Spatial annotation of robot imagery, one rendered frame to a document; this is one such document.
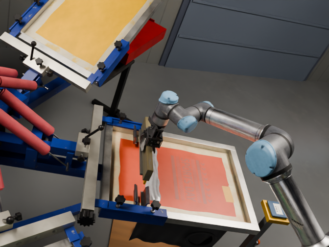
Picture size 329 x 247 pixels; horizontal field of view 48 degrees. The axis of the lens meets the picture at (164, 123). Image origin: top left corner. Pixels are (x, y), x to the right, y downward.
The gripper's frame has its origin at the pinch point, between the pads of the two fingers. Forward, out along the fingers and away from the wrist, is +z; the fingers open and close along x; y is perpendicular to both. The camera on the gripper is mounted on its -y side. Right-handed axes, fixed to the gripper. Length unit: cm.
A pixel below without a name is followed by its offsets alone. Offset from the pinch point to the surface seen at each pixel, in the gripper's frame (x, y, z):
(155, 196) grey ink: 8.8, 15.5, 14.7
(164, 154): 15.9, -15.1, 15.4
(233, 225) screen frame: 46, 28, 12
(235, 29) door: 141, -290, 45
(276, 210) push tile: 76, 13, 14
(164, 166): 14.9, -5.5, 15.4
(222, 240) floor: 98, -30, 111
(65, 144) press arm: -37.3, -0.2, 6.8
